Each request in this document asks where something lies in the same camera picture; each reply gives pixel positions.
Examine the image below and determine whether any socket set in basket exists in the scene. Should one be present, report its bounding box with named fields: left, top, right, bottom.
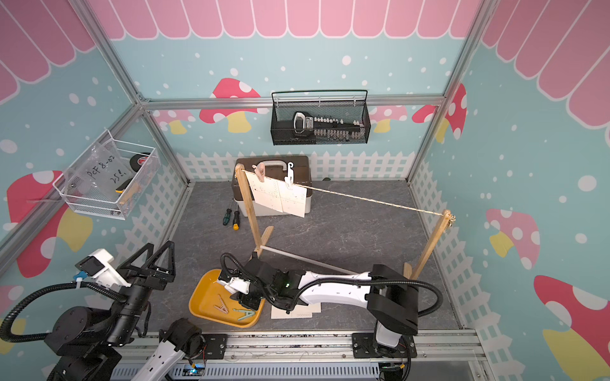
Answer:
left=292, top=112, right=367, bottom=142

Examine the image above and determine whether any black wire mesh basket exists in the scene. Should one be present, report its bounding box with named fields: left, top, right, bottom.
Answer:
left=270, top=90, right=371, bottom=145

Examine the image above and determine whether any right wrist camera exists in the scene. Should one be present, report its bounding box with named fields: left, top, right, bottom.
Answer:
left=217, top=270, right=250, bottom=295

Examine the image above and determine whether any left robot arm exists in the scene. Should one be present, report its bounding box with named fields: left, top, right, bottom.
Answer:
left=1, top=241, right=176, bottom=380

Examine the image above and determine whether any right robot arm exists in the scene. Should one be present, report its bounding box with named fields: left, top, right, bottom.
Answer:
left=221, top=255, right=444, bottom=353

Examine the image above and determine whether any white wire basket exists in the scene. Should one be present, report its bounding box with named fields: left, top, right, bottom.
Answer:
left=52, top=130, right=160, bottom=220

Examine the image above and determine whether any brown lidded storage box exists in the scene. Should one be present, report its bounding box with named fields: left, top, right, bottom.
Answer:
left=231, top=155, right=313, bottom=217

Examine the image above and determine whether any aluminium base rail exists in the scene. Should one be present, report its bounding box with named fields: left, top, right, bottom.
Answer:
left=111, top=330, right=494, bottom=380

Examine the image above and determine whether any yellow plastic tray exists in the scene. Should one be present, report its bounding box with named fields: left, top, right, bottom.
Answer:
left=188, top=269, right=265, bottom=329

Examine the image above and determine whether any yellow handled screwdriver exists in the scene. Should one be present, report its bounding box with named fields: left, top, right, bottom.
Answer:
left=233, top=207, right=241, bottom=231

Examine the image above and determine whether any green handled screwdriver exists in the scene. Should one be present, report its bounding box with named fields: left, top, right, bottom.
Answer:
left=222, top=200, right=234, bottom=226

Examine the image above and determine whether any black tape roll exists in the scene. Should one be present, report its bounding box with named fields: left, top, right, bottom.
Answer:
left=130, top=153, right=149, bottom=173

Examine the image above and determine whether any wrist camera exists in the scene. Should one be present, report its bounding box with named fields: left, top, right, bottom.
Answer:
left=217, top=270, right=250, bottom=295
left=76, top=249, right=132, bottom=288

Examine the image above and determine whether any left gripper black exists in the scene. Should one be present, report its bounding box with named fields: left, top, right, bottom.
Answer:
left=108, top=241, right=179, bottom=344

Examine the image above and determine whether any postcard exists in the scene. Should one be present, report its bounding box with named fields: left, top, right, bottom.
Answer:
left=246, top=171, right=283, bottom=212
left=271, top=303, right=321, bottom=320
left=278, top=182, right=308, bottom=217

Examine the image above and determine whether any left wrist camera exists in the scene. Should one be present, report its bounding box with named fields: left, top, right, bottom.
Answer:
left=76, top=249, right=132, bottom=288

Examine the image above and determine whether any green clothespin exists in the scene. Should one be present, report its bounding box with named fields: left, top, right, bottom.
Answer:
left=234, top=309, right=257, bottom=322

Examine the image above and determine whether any wooden clothesline rack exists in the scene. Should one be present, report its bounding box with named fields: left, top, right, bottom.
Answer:
left=257, top=179, right=439, bottom=273

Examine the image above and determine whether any pink clothespin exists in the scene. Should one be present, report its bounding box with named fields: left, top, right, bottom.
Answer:
left=253, top=162, right=266, bottom=183
left=211, top=293, right=230, bottom=316

